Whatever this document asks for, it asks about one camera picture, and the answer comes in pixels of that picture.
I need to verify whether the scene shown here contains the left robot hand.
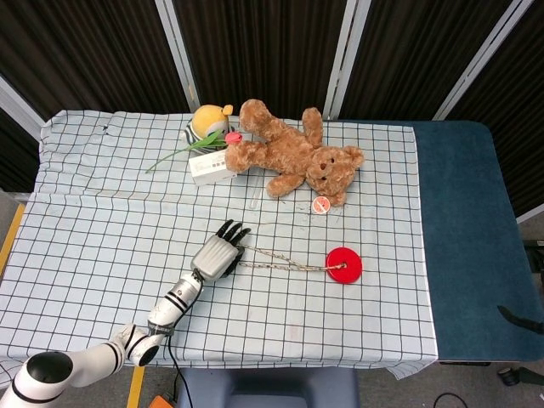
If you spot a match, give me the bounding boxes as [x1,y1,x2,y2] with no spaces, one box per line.
[190,218,252,282]

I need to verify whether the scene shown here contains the red disc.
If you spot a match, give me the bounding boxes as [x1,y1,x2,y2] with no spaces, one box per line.
[325,246,365,285]

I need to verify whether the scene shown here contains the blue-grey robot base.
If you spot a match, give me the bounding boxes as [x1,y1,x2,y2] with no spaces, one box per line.
[176,367,358,408]

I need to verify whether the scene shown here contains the clear test tube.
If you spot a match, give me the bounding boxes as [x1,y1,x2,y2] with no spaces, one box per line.
[250,172,264,210]

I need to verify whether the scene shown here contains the white cardboard box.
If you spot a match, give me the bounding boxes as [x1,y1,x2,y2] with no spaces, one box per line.
[190,150,239,187]

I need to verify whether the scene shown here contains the blue checked tablecloth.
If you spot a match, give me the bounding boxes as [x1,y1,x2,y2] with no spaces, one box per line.
[0,109,439,386]

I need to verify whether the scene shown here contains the artificial pink tulip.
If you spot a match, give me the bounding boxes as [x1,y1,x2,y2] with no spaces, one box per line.
[144,130,244,174]

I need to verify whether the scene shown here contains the brown teddy bear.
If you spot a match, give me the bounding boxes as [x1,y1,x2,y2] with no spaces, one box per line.
[224,98,366,207]

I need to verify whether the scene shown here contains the yellow plush toy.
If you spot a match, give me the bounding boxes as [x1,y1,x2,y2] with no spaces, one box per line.
[178,104,235,148]

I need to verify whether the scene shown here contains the dark folding partition screen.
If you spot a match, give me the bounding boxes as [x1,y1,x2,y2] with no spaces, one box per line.
[0,0,544,222]

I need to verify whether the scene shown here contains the teal padded table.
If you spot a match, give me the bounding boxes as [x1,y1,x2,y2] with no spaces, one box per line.
[322,120,544,366]

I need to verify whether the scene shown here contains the black floor equipment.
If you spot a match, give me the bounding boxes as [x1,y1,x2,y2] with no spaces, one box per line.
[496,365,544,388]

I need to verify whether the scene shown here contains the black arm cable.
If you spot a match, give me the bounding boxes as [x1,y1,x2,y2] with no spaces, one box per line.
[167,326,188,408]

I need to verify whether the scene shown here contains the black floor cable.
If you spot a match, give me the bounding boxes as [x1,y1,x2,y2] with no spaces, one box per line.
[433,393,465,408]

